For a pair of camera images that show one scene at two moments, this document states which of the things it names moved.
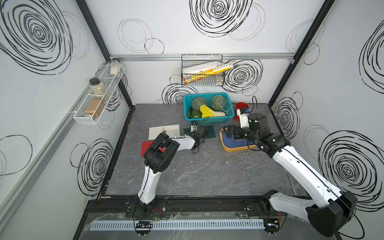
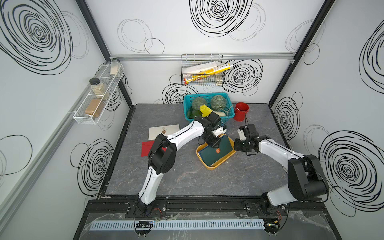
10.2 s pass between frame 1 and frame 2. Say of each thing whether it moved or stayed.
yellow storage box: moved
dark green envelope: moved
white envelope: stayed
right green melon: stayed
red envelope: stayed
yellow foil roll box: stayed
